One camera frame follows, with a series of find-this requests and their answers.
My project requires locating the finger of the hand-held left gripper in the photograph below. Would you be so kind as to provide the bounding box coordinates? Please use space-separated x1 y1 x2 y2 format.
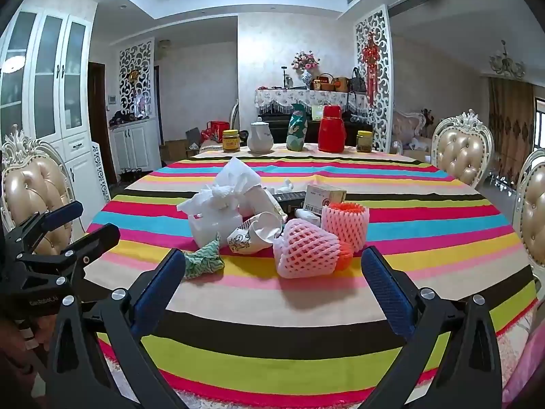
17 223 121 274
4 200 85 257

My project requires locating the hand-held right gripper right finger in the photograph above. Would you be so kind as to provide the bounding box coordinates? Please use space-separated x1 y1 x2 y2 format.
361 245 505 409

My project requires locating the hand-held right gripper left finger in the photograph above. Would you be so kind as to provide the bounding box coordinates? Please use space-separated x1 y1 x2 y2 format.
45 247 188 409

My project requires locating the white foam wrap sheet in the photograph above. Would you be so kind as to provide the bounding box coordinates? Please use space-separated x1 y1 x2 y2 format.
176 182 245 250

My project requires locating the ornate beige tufted chair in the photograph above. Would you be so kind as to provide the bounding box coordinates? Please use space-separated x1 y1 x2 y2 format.
0 125 86 256
513 149 545 284
431 109 495 188

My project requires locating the small white lattice panel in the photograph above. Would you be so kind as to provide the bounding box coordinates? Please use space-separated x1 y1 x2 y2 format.
91 142 112 206

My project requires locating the green crumpled wrapper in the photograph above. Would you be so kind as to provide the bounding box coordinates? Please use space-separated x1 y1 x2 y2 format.
183 234 225 281

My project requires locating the open pink foam fruit net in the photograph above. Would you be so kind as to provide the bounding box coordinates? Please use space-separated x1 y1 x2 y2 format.
321 202 370 251

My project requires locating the dark wooden door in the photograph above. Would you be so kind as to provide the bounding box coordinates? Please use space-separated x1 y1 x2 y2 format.
87 62 119 187

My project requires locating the closed pink foam fruit net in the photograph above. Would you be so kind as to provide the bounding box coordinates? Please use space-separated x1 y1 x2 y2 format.
272 218 354 281

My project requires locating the low white cabinet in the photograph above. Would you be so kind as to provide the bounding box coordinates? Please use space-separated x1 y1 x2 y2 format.
108 117 163 176

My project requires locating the striped tablecloth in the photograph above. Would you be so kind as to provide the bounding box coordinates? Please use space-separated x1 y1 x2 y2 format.
83 142 539 409

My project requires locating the crumpled patterned paper cup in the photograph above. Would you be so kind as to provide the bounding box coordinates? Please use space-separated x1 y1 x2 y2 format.
227 212 285 257

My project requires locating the small cardboard box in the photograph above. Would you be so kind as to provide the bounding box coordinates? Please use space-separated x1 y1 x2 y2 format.
303 183 346 214

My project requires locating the open cardboard box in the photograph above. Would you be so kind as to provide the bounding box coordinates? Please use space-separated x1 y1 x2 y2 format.
163 128 202 162

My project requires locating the black box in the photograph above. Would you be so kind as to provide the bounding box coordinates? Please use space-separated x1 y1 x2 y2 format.
272 192 306 214

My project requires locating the white glass-door cabinet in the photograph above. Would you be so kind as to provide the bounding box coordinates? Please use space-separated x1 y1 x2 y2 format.
0 6 112 205

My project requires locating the large white crumpled tissue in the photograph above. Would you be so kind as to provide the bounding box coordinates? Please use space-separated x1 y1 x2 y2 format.
214 157 262 199

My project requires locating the red gift box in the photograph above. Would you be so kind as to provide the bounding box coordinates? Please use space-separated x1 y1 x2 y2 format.
201 120 233 142

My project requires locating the pink cloth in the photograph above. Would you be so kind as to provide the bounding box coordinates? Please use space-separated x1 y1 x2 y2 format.
501 324 545 409

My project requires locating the ornate sofa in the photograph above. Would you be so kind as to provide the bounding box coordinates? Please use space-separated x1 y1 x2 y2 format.
392 108 436 151

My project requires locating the red thermos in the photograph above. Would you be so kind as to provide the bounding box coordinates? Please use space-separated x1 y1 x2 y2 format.
318 105 346 153

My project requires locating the tall white lattice screen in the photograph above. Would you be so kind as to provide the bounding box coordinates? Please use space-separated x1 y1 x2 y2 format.
354 5 391 154

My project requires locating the white teapot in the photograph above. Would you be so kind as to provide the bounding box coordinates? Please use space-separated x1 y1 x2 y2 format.
247 117 274 153

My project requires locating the green patterned pouch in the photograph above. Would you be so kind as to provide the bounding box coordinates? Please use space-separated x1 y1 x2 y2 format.
286 103 308 152

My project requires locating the black piano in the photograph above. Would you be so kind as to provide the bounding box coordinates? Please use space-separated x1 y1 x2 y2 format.
255 113 374 146

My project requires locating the brown patterned curtain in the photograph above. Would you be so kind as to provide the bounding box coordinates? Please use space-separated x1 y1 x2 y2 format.
488 77 535 185

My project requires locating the dark handbag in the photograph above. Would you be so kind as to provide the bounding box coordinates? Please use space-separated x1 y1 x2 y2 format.
350 67 368 93

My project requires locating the lace floral cloth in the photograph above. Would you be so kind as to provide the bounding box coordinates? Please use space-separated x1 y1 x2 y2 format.
254 86 370 117

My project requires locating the red knot hanging ornament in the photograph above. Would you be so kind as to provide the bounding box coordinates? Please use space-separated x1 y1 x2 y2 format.
362 32 382 108

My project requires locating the flower bouquet in vase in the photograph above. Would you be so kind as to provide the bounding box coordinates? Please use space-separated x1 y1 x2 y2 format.
292 51 321 87

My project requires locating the chandelier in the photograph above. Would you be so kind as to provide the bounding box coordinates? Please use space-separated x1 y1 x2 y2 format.
489 40 527 80

